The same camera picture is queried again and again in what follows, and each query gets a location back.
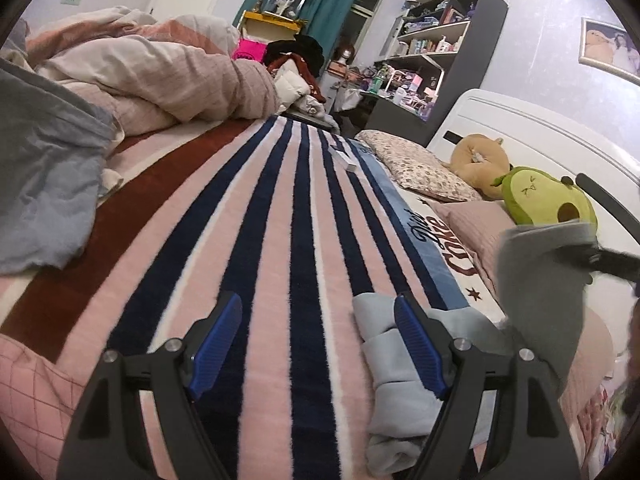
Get framed wall picture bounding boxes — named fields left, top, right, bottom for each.
left=579, top=17, right=640, bottom=86

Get light blue pants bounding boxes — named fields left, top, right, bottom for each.
left=352, top=222, right=601, bottom=478

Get dark grey bookshelf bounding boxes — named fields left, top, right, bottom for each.
left=367, top=0, right=508, bottom=148

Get yellow shelf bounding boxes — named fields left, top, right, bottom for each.
left=239, top=9, right=308, bottom=41

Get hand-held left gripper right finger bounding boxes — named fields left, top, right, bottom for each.
left=393, top=295, right=582, bottom=480

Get grey blue garment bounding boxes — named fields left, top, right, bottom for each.
left=0, top=60, right=126, bottom=275

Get window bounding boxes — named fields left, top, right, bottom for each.
left=345, top=0, right=390, bottom=56

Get small white box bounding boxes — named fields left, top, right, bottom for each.
left=327, top=146, right=358, bottom=172

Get tan plush toy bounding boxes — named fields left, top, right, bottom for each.
left=450, top=133, right=512, bottom=200

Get pink shopping bag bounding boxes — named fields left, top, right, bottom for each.
left=231, top=37, right=268, bottom=63

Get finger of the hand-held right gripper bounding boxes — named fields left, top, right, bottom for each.
left=560, top=242, right=640, bottom=283

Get dark grey desk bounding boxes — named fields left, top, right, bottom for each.
left=360, top=91, right=436, bottom=147

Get pink and grey duvet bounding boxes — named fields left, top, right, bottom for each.
left=0, top=6, right=281, bottom=136

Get floral pillow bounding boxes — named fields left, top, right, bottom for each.
left=356, top=130, right=483, bottom=203

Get white bed headboard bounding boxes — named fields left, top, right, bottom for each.
left=425, top=88, right=640, bottom=271

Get green avocado plush toy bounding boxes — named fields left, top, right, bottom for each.
left=492, top=166, right=599, bottom=227

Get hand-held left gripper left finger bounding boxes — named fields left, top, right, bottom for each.
left=56, top=291, right=244, bottom=480

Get pink quilted blanket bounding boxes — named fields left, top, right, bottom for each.
left=0, top=332, right=101, bottom=480

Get striped fleece blanket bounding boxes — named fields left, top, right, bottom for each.
left=0, top=115, right=506, bottom=480

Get pile of clothes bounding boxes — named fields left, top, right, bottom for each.
left=265, top=35, right=341, bottom=126

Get black curved bar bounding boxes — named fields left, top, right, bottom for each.
left=575, top=172, right=640, bottom=241

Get teal curtain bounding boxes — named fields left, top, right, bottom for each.
left=234, top=0, right=371, bottom=61

